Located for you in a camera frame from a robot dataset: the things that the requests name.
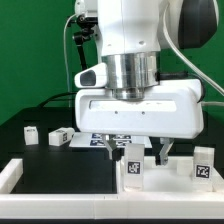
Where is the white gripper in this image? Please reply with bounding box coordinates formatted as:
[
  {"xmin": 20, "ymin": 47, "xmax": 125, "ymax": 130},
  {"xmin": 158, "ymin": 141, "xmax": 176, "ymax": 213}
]
[{"xmin": 73, "ymin": 61, "xmax": 205, "ymax": 167}]

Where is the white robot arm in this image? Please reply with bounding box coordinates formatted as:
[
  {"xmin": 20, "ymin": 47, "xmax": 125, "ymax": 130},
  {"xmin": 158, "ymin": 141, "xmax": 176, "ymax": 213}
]
[{"xmin": 75, "ymin": 0, "xmax": 219, "ymax": 165}]

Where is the white tag base sheet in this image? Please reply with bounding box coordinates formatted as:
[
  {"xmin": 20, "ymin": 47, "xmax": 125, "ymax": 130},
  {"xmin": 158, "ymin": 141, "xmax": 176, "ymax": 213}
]
[{"xmin": 70, "ymin": 132, "xmax": 152, "ymax": 148}]

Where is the white U-shaped obstacle fence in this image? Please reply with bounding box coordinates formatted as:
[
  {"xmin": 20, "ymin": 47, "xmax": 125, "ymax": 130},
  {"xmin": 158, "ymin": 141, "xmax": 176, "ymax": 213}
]
[{"xmin": 0, "ymin": 159, "xmax": 224, "ymax": 220}]

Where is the black base cable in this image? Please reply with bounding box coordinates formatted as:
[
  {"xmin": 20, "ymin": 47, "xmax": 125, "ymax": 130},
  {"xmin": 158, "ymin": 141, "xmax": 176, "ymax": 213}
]
[{"xmin": 37, "ymin": 91, "xmax": 78, "ymax": 108}]

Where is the grey camera cable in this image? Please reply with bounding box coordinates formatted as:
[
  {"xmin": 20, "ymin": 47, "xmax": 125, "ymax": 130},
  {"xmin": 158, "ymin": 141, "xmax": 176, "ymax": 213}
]
[{"xmin": 63, "ymin": 13, "xmax": 78, "ymax": 109}]

